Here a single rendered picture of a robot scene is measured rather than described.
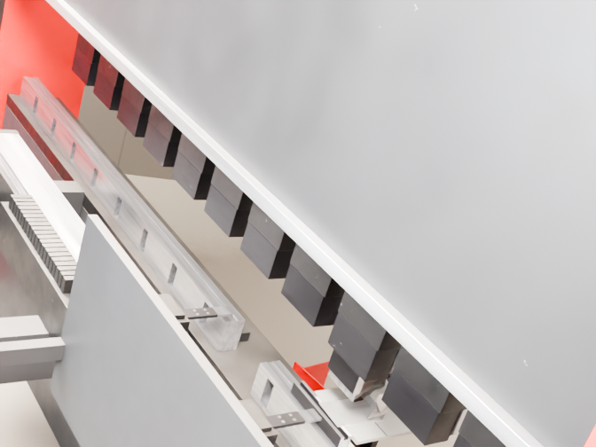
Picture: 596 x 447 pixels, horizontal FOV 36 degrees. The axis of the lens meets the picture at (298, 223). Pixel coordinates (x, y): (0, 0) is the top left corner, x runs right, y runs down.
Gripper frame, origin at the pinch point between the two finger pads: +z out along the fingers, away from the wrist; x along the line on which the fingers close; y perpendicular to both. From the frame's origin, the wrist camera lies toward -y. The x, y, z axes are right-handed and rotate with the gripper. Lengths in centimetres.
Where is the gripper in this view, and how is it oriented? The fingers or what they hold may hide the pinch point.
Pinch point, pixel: (365, 408)
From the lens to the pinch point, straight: 215.4
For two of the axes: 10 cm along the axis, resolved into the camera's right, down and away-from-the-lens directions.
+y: -4.4, -5.8, -6.8
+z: -7.6, 6.5, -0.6
